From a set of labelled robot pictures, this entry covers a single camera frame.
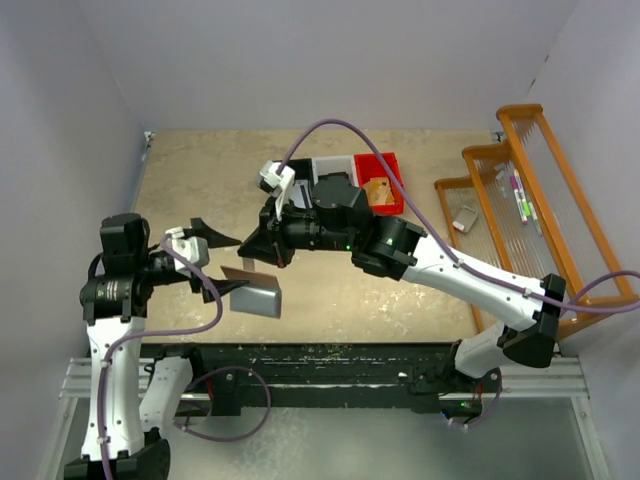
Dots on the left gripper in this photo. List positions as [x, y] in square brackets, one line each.
[215, 239]

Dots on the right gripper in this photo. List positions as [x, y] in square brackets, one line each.
[272, 244]

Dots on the pink leather card holder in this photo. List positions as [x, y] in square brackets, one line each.
[261, 296]

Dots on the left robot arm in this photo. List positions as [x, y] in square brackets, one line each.
[126, 432]

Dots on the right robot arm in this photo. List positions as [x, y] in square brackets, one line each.
[339, 218]

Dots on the grey cards in black bin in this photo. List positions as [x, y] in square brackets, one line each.
[301, 194]

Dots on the orange cards in red bin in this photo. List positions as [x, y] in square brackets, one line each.
[379, 191]

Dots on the black plastic bin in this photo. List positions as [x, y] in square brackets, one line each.
[305, 178]

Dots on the white plastic bin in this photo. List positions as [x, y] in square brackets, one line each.
[327, 165]

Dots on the red plastic bin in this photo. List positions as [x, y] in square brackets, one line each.
[368, 166]

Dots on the small grey red box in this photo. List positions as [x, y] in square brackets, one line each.
[465, 219]

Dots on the orange wooden tiered rack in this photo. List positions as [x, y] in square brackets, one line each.
[573, 246]

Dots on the purple marker pen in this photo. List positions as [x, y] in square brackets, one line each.
[518, 198]

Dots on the green marker pen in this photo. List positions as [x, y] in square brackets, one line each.
[533, 215]

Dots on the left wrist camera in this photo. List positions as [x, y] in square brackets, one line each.
[182, 246]

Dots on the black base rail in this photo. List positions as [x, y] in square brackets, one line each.
[228, 378]

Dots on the aluminium frame rail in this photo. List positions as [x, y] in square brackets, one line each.
[562, 379]

